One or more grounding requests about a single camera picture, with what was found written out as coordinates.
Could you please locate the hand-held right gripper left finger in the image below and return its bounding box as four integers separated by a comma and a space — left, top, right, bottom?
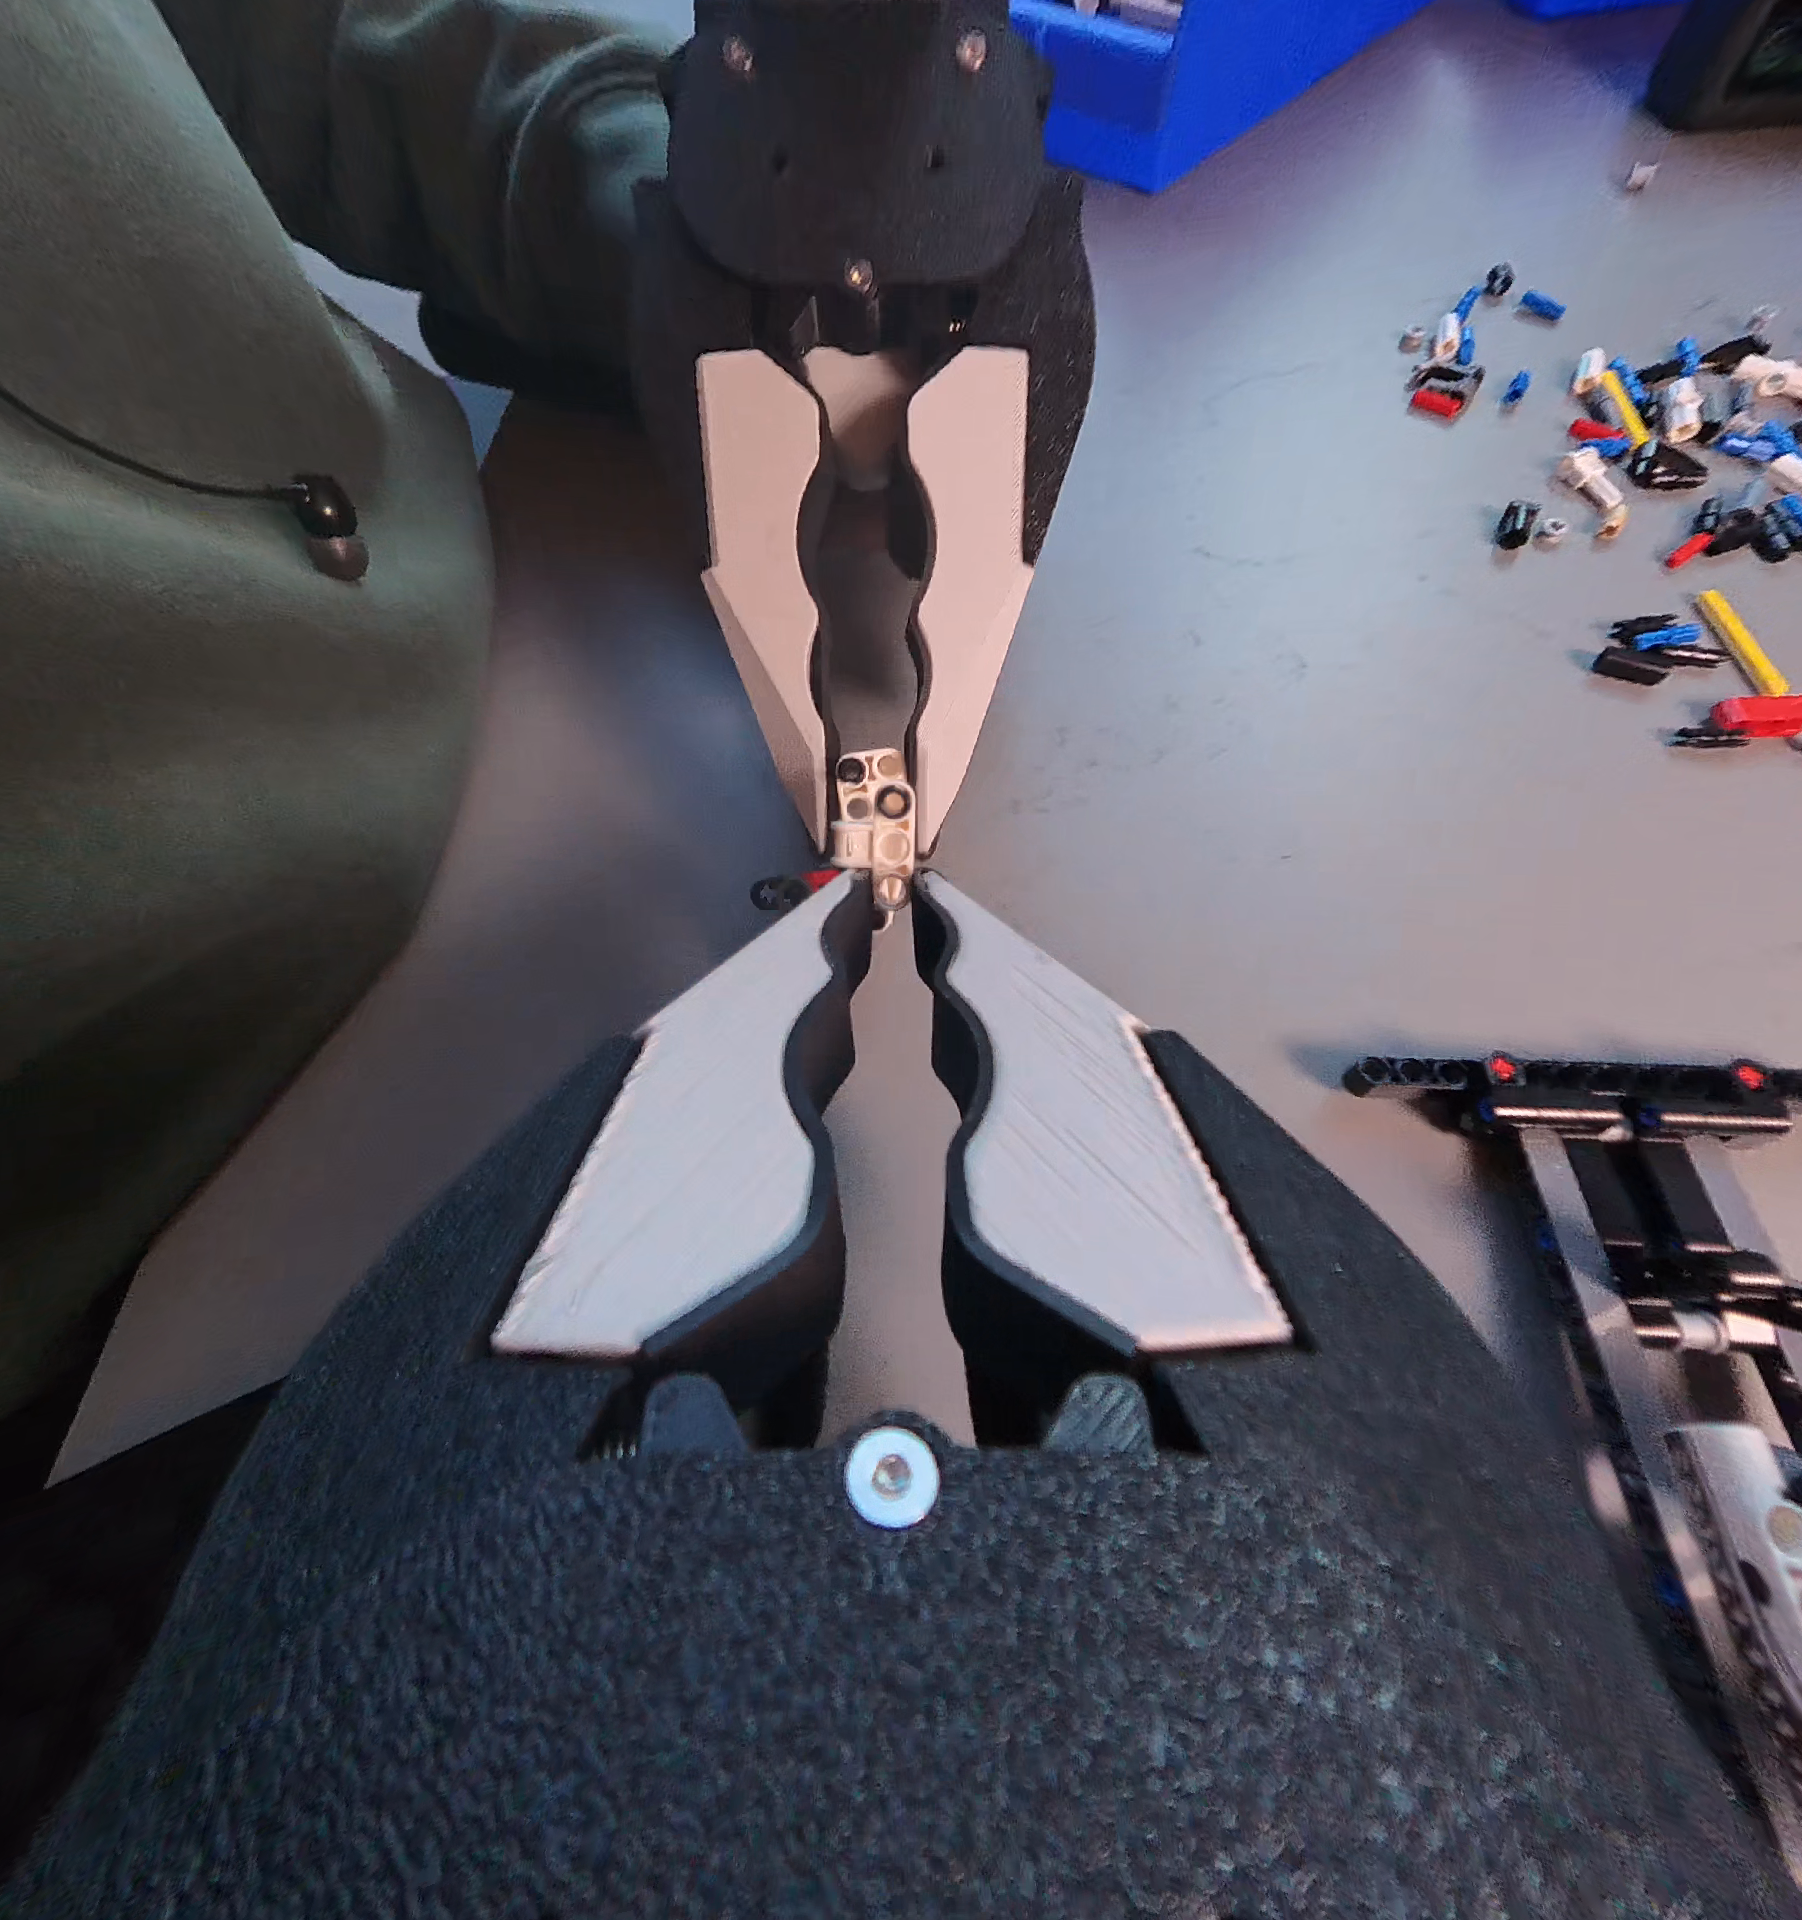
490, 878, 852, 1368

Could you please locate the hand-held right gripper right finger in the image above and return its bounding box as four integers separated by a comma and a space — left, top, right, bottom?
909, 871, 1294, 1358

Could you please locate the person's green sweater torso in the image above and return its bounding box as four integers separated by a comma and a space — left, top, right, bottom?
0, 0, 502, 1457

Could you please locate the pile of small toy brick parts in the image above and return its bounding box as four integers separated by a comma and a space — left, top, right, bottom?
1404, 266, 1802, 782

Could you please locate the grey desk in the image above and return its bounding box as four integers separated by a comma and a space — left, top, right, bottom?
57, 0, 1802, 1920

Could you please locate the blue plastic bin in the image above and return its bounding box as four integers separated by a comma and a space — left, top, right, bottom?
1012, 0, 1429, 192

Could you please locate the black toy vehicle chassis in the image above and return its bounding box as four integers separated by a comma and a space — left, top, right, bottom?
1342, 1052, 1802, 1861

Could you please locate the small white toy brick assembly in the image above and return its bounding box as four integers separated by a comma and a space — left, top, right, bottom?
827, 751, 926, 910

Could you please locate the person's left forearm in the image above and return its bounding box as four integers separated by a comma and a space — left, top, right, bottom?
227, 0, 693, 376

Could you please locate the small black electronic device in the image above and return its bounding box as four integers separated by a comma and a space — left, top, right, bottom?
1653, 0, 1802, 131

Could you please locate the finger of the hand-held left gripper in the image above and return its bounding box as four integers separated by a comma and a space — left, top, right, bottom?
693, 347, 859, 851
877, 336, 1048, 842

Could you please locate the black earphone cable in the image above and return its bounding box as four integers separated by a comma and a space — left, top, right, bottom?
0, 336, 372, 581

